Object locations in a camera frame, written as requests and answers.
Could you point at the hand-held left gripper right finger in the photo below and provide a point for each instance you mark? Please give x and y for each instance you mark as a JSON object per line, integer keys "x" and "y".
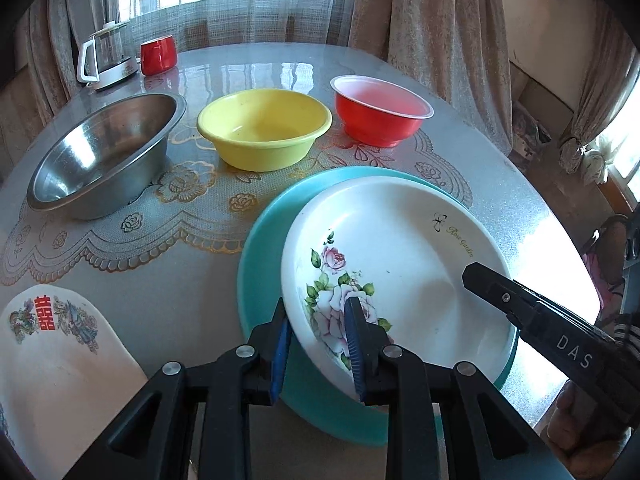
{"x": 355, "y": 355}

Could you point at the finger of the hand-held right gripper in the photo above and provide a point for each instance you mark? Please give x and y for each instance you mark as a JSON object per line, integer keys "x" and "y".
{"x": 492, "y": 290}

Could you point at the sheer white curtain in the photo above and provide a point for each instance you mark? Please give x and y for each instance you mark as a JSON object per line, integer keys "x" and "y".
{"x": 235, "y": 5}

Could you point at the white rose print plate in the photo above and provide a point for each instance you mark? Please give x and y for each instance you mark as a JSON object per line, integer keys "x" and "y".
{"x": 410, "y": 260}

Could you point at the tied beige curtain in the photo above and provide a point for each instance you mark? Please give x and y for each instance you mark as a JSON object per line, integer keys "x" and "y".
{"x": 595, "y": 100}

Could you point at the small side window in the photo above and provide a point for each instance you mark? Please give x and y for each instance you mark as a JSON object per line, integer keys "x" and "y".
{"x": 627, "y": 160}

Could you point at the red mug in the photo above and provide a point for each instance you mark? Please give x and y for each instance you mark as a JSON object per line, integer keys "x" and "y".
{"x": 157, "y": 56}

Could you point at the red plastic bowl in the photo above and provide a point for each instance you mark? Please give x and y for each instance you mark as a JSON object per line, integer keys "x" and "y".
{"x": 382, "y": 115}

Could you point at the lace table mat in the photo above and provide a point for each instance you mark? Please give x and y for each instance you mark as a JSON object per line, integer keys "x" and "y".
{"x": 190, "y": 195}

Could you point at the yellow plastic bowl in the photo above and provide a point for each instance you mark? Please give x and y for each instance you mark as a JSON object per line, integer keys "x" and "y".
{"x": 265, "y": 125}

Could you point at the teal plate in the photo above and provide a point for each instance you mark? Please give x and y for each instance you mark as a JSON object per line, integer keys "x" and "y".
{"x": 260, "y": 270}

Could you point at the person's right hand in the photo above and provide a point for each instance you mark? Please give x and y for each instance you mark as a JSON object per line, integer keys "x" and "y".
{"x": 580, "y": 420}

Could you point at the stainless steel bowl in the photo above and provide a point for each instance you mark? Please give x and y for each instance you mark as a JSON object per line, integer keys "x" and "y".
{"x": 100, "y": 155}

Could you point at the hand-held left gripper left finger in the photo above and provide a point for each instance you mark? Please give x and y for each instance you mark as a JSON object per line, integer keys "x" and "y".
{"x": 280, "y": 355}

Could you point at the pink floral cloth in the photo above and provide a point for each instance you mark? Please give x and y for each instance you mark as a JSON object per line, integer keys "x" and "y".
{"x": 605, "y": 285}

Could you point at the beige patterned curtain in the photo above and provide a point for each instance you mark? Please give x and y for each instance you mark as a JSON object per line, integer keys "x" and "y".
{"x": 440, "y": 35}
{"x": 50, "y": 60}

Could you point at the white plate red character print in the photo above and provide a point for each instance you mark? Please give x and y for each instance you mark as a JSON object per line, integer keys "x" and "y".
{"x": 55, "y": 390}

